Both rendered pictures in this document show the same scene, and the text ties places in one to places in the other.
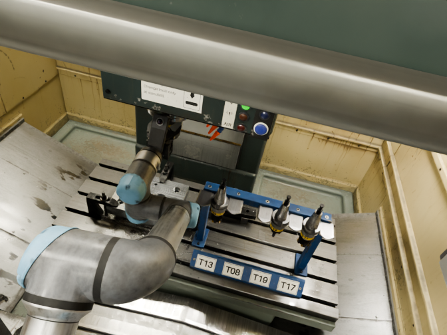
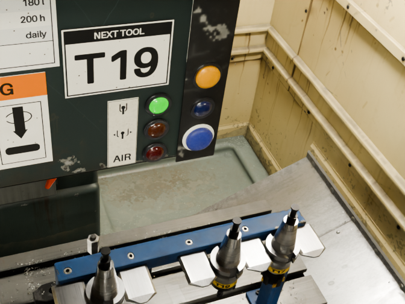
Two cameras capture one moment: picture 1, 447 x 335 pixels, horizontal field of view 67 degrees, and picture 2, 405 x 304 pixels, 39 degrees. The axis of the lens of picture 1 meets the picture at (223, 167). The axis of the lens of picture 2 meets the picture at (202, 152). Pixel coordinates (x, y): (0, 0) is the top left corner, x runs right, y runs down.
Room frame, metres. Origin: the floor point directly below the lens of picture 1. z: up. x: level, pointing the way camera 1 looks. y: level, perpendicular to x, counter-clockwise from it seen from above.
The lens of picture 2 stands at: (0.29, 0.17, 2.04)
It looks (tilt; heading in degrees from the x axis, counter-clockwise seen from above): 42 degrees down; 328
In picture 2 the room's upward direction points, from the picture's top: 9 degrees clockwise
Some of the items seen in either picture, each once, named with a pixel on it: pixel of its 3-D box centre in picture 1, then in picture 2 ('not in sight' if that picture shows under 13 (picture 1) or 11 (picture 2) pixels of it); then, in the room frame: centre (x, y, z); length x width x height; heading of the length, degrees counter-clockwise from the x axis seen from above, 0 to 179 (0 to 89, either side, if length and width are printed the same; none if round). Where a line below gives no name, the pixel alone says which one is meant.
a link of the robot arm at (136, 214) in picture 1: (143, 205); not in sight; (0.64, 0.21, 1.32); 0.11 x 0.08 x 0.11; 89
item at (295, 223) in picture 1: (295, 223); (254, 255); (0.78, -0.28, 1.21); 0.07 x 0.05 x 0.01; 175
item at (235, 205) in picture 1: (234, 206); (137, 285); (0.80, -0.06, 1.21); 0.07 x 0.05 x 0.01; 175
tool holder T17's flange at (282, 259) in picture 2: (310, 226); (281, 248); (0.78, -0.34, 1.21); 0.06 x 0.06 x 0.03
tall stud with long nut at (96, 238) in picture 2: not in sight; (93, 254); (1.07, -0.07, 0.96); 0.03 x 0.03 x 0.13
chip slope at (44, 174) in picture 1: (34, 205); not in sight; (0.98, 0.87, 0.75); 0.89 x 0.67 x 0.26; 175
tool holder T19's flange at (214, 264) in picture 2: (280, 219); (226, 262); (0.79, -0.23, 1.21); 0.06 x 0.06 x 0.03
